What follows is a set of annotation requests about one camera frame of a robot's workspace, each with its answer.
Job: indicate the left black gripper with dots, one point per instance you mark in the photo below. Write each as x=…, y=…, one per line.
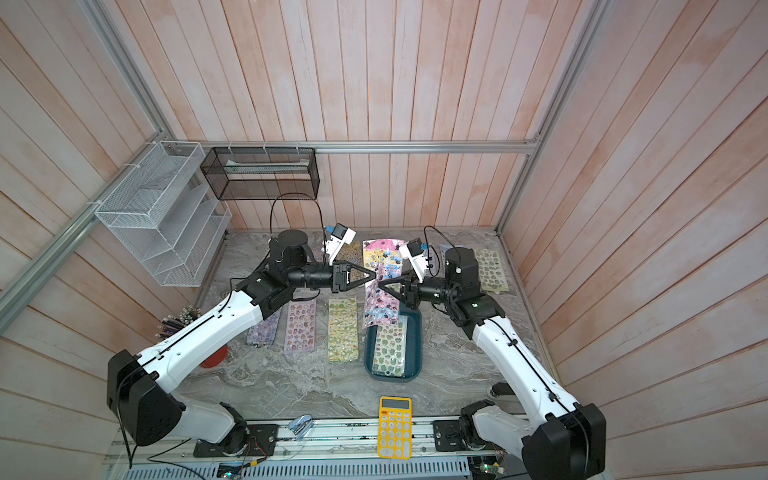
x=341, y=276

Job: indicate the purple cartoon sticker sheet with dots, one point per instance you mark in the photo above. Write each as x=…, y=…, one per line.
x=264, y=334

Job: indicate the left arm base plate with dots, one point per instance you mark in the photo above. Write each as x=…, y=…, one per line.
x=255, y=439

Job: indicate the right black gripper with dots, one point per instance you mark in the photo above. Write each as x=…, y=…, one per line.
x=395, y=285

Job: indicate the pencil holder with pencils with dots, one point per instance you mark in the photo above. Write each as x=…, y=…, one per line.
x=182, y=328

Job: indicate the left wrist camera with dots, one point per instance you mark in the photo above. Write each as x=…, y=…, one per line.
x=336, y=237

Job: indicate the aluminium wall rail left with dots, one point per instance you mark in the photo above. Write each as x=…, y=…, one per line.
x=31, y=280

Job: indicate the pale green animal sticker sheet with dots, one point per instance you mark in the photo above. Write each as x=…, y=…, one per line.
x=390, y=349

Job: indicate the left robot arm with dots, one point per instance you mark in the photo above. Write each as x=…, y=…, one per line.
x=141, y=387

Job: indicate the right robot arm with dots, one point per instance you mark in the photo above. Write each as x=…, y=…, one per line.
x=559, y=438

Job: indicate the white wire mesh shelf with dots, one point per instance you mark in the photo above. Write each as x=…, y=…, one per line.
x=171, y=224

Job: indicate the aluminium front rail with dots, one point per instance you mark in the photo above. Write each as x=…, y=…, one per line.
x=357, y=438

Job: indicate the blue stapler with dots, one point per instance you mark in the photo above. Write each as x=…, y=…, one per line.
x=300, y=426

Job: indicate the green circuit board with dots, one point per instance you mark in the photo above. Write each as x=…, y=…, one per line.
x=485, y=468

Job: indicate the white vented cable duct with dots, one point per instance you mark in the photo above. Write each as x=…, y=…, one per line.
x=450, y=467

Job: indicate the teal storage tray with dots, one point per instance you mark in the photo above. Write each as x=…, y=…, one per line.
x=413, y=359

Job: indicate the yellow green animal sticker sheet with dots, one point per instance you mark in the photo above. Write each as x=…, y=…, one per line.
x=342, y=331

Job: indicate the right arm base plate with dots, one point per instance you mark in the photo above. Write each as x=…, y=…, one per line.
x=450, y=435

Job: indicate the black mesh basket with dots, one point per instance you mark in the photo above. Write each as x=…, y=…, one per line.
x=262, y=173

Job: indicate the yellow calculator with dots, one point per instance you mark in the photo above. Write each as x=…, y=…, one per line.
x=394, y=434

